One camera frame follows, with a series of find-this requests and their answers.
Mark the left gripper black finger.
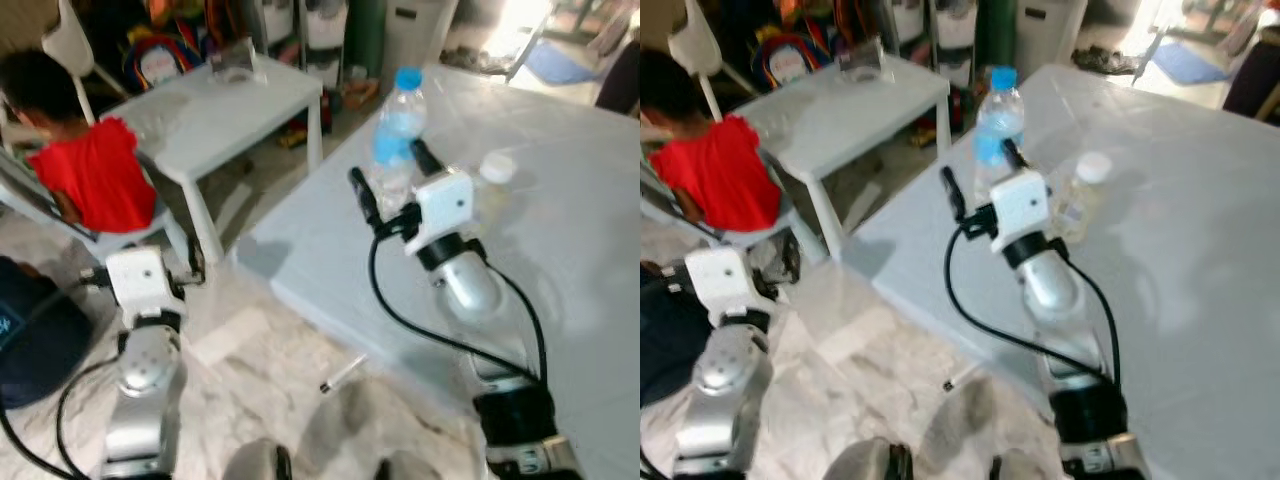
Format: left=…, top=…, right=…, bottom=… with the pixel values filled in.
left=182, top=238, right=208, bottom=293
left=764, top=230, right=802, bottom=298

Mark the blue cap water bottle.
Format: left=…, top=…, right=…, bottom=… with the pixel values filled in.
left=370, top=66, right=429, bottom=216
left=973, top=66, right=1026, bottom=206

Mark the grey chair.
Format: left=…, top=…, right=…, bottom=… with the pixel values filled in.
left=640, top=150, right=801, bottom=261
left=0, top=150, right=196, bottom=276

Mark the dark blue printed garment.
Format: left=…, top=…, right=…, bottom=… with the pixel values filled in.
left=640, top=262, right=716, bottom=406
left=0, top=257, right=96, bottom=411

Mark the small white cap bottle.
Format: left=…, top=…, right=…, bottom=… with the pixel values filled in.
left=474, top=152, right=518, bottom=239

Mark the child in red shirt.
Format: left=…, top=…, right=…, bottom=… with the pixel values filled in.
left=640, top=48, right=786, bottom=233
left=0, top=48, right=161, bottom=236

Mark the dark shoes pile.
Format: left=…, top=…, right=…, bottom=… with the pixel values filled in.
left=1070, top=45, right=1146, bottom=76
left=440, top=45, right=521, bottom=79

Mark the white box appliance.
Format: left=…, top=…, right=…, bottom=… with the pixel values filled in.
left=1015, top=0, right=1089, bottom=71
left=383, top=0, right=459, bottom=73

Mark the green cylinder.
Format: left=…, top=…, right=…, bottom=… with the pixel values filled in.
left=343, top=0, right=388, bottom=79
left=975, top=0, right=1019, bottom=71

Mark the small white table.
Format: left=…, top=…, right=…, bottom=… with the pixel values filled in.
left=100, top=55, right=326, bottom=266
left=735, top=55, right=953, bottom=261

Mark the white standing appliance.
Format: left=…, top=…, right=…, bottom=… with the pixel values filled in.
left=928, top=0, right=976, bottom=89
left=298, top=0, right=348, bottom=89

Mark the white pen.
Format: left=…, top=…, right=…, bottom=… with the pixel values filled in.
left=943, top=362, right=986, bottom=391
left=318, top=353, right=369, bottom=394

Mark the clear plastic container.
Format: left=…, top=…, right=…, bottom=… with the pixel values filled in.
left=838, top=38, right=886, bottom=83
left=208, top=38, right=263, bottom=87

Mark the blue mat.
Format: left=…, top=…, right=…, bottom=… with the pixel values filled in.
left=1150, top=40, right=1231, bottom=89
left=523, top=42, right=604, bottom=89

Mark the dark maroon seat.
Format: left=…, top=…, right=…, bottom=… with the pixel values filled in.
left=597, top=40, right=641, bottom=116
left=1222, top=30, right=1280, bottom=126

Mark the colourful backpack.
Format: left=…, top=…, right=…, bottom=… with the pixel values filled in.
left=122, top=28, right=206, bottom=93
left=752, top=28, right=831, bottom=89

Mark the grey left robot foot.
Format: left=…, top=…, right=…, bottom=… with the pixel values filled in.
left=825, top=437, right=911, bottom=480
left=222, top=437, right=294, bottom=480

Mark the grey robot foot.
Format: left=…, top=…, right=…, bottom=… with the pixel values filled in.
left=373, top=450, right=443, bottom=480
left=222, top=437, right=294, bottom=480
left=825, top=437, right=911, bottom=480

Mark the white plastic chair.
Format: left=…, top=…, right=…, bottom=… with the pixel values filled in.
left=42, top=0, right=136, bottom=126
left=668, top=0, right=761, bottom=121

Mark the grey right robot foot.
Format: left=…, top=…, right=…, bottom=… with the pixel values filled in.
left=373, top=450, right=443, bottom=480

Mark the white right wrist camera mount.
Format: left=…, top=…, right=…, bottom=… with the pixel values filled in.
left=408, top=170, right=476, bottom=253
left=988, top=170, right=1051, bottom=251

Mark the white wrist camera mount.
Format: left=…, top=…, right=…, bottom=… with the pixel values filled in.
left=408, top=170, right=476, bottom=253
left=988, top=170, right=1051, bottom=251
left=105, top=247, right=187, bottom=323
left=685, top=247, right=771, bottom=326

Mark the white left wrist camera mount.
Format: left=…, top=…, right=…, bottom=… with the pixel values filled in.
left=105, top=247, right=187, bottom=323
left=685, top=247, right=771, bottom=326

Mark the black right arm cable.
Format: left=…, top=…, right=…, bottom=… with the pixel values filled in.
left=943, top=225, right=1123, bottom=386
left=367, top=225, right=549, bottom=386

